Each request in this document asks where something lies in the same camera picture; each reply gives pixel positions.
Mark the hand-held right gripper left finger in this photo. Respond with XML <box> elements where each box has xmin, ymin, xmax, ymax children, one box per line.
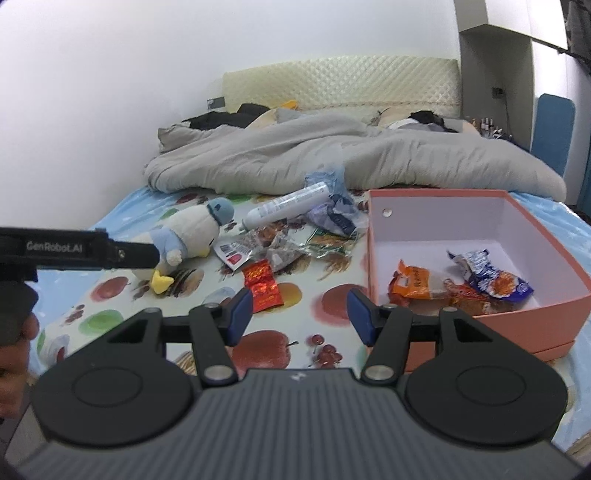
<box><xmin>107</xmin><ymin>288</ymin><xmax>254</xmax><ymax>387</ymax></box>

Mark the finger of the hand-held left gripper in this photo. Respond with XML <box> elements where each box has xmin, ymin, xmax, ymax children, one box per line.
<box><xmin>110</xmin><ymin>240</ymin><xmax>160</xmax><ymax>270</ymax></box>

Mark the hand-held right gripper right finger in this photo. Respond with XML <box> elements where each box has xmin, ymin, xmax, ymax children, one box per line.
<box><xmin>346</xmin><ymin>287</ymin><xmax>492</xmax><ymax>384</ymax></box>

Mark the orange snack packet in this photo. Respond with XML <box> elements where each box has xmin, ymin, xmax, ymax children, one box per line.
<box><xmin>387</xmin><ymin>259</ymin><xmax>451</xmax><ymax>308</ymax></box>

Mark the brown red snack packet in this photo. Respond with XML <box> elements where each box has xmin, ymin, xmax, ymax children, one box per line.
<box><xmin>445</xmin><ymin>279</ymin><xmax>504</xmax><ymax>315</ymax></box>

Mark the purple white snack packet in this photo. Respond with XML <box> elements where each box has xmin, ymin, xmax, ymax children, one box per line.
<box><xmin>447</xmin><ymin>249</ymin><xmax>534</xmax><ymax>303</ymax></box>

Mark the pink cardboard box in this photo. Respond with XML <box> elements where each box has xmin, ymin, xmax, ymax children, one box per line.
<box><xmin>367</xmin><ymin>188</ymin><xmax>591</xmax><ymax>367</ymax></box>

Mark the person's left hand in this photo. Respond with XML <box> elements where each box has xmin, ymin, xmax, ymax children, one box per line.
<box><xmin>0</xmin><ymin>316</ymin><xmax>41</xmax><ymax>421</ymax></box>

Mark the shiny red snack packet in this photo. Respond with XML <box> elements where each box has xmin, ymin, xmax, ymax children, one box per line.
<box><xmin>241</xmin><ymin>258</ymin><xmax>284</xmax><ymax>313</ymax></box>

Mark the white blue plush penguin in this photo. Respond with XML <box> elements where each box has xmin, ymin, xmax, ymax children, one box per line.
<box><xmin>134</xmin><ymin>198</ymin><xmax>235</xmax><ymax>294</ymax></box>

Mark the clear snack packet red label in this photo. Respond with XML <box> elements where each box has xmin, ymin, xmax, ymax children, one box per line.
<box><xmin>213</xmin><ymin>231</ymin><xmax>278</xmax><ymax>272</ymax></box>

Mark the crumpled clear snack packet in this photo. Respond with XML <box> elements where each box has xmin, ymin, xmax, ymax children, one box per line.
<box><xmin>265</xmin><ymin>233</ymin><xmax>315</xmax><ymax>273</ymax></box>

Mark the crumpled blue plastic bag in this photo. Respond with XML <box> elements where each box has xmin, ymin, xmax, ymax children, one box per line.
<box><xmin>304</xmin><ymin>164</ymin><xmax>370</xmax><ymax>238</ymax></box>

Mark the white spray bottle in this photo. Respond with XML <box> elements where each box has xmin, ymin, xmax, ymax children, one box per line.
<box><xmin>241</xmin><ymin>181</ymin><xmax>329</xmax><ymax>232</ymax></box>

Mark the black clothes pile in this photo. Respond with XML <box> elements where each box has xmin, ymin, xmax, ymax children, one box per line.
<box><xmin>182</xmin><ymin>104</ymin><xmax>273</xmax><ymax>131</ymax></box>

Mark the grey duvet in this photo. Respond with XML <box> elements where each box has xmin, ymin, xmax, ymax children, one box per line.
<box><xmin>143</xmin><ymin>113</ymin><xmax>568</xmax><ymax>200</ymax></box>

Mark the beige pillow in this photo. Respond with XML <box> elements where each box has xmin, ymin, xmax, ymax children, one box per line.
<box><xmin>247</xmin><ymin>107</ymin><xmax>296</xmax><ymax>129</ymax></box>

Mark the white striped garment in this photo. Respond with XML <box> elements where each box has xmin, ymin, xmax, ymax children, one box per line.
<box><xmin>385</xmin><ymin>117</ymin><xmax>439</xmax><ymax>132</ymax></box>

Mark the black garment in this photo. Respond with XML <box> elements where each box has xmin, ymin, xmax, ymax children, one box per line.
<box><xmin>409</xmin><ymin>110</ymin><xmax>460</xmax><ymax>134</ymax></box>

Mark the pink pillow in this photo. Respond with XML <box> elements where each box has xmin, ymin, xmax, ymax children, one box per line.
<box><xmin>443</xmin><ymin>117</ymin><xmax>483</xmax><ymax>138</ymax></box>

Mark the group of small bottles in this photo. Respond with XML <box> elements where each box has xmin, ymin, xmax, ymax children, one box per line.
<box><xmin>465</xmin><ymin>116</ymin><xmax>513</xmax><ymax>141</ymax></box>

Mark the cream quilted headboard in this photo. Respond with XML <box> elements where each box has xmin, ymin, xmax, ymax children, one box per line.
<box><xmin>222</xmin><ymin>55</ymin><xmax>462</xmax><ymax>125</ymax></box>

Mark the blue padded chair back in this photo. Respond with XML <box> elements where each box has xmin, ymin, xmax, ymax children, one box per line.
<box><xmin>531</xmin><ymin>93</ymin><xmax>576</xmax><ymax>178</ymax></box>

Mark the white wardrobe cabinet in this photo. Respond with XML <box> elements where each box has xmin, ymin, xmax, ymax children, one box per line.
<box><xmin>452</xmin><ymin>0</ymin><xmax>591</xmax><ymax>153</ymax></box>

